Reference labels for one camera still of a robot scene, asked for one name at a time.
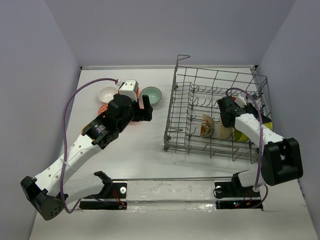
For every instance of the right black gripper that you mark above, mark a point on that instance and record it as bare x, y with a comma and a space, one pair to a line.
256, 114

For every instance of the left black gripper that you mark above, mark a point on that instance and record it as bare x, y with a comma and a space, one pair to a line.
142, 114

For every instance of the grey wire dish rack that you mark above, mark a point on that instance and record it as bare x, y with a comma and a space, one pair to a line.
195, 91

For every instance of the beige painted ceramic bowl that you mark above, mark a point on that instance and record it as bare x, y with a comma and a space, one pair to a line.
207, 127

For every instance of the lime green bowl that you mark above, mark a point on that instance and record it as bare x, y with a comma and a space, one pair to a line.
239, 136
269, 125

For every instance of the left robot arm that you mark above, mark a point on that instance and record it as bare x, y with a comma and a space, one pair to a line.
51, 190

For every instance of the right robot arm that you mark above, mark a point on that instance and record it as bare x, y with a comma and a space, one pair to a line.
279, 158

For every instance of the orange round bowl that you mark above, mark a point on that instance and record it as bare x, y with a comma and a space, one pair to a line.
134, 122

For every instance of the pale green ceramic bowl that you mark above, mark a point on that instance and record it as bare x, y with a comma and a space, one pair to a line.
154, 94

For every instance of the orange square bowl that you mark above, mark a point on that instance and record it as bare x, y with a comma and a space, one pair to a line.
138, 91

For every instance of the red white patterned bowl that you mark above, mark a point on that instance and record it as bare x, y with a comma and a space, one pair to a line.
103, 108

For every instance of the small white bowl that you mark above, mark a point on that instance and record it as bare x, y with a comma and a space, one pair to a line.
106, 94

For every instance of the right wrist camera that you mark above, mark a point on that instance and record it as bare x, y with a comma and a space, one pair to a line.
239, 101

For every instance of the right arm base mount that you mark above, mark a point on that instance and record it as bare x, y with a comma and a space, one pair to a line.
239, 192

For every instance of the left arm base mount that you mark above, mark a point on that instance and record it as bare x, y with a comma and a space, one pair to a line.
111, 197

